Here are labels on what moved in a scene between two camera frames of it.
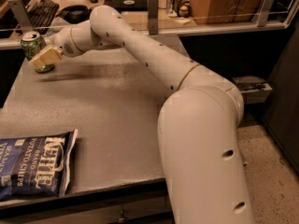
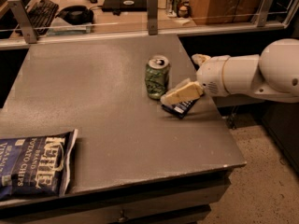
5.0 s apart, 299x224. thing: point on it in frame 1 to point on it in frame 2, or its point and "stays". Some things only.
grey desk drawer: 149,203 stays
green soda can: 32,43 to 157,76
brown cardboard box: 225,4 stays
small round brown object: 183,10 stays
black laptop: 127,4 stays
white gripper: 63,43 to 210,76
